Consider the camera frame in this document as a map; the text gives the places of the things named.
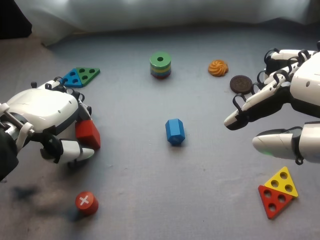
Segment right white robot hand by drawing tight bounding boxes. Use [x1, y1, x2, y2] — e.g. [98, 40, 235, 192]
[223, 41, 320, 166]

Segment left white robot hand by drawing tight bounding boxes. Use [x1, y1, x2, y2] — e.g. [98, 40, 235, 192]
[4, 76, 96, 168]

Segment red block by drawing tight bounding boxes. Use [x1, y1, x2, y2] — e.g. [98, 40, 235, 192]
[75, 119, 101, 150]

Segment blue hexagonal block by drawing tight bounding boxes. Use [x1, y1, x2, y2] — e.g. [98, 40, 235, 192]
[164, 118, 186, 147]

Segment blue triangle with holes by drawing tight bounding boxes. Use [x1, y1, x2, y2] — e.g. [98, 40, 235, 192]
[56, 68, 84, 88]

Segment green triangle block with holes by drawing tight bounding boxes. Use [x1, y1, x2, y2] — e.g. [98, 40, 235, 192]
[75, 66, 101, 88]

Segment yellow triangle piece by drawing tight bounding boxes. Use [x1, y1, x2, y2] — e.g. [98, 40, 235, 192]
[264, 166, 300, 199]

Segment red triangle piece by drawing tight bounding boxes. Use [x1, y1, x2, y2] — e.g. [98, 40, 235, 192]
[257, 184, 294, 220]

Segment dark chocolate sandwich cookie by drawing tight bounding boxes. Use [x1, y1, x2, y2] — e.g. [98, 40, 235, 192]
[229, 74, 253, 95]

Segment orange swirl cookie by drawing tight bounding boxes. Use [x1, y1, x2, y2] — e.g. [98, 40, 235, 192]
[207, 59, 230, 78]

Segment red cylinder with white cross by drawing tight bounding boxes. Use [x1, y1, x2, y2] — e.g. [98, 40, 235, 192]
[74, 191, 100, 216]

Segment grey table cloth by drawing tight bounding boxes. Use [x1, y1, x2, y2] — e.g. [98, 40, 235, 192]
[0, 22, 320, 240]

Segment white curtain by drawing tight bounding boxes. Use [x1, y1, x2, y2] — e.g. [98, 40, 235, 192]
[14, 0, 320, 47]

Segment green ring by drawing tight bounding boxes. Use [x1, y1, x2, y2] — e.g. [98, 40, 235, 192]
[149, 51, 173, 71]

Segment blue ring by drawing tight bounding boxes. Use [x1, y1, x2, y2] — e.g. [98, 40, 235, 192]
[150, 70, 173, 77]

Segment yellow ring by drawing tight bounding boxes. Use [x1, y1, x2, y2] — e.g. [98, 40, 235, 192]
[150, 67, 173, 74]

